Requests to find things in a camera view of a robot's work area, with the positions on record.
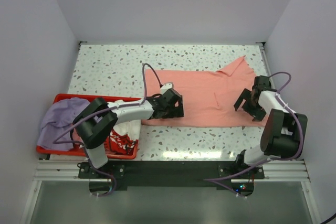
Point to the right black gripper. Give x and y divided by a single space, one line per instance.
245 95

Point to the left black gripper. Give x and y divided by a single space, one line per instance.
176 111

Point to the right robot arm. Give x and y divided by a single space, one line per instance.
283 136

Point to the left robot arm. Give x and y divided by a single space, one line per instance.
96 121

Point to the white red printed t shirt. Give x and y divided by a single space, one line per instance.
123 138

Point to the red plastic bin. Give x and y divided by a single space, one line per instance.
76 150

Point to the lavender t shirt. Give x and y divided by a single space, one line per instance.
57 119

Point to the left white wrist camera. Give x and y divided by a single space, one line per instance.
165 87

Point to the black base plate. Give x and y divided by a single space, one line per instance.
154 174

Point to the aluminium frame rail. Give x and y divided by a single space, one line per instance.
286 171

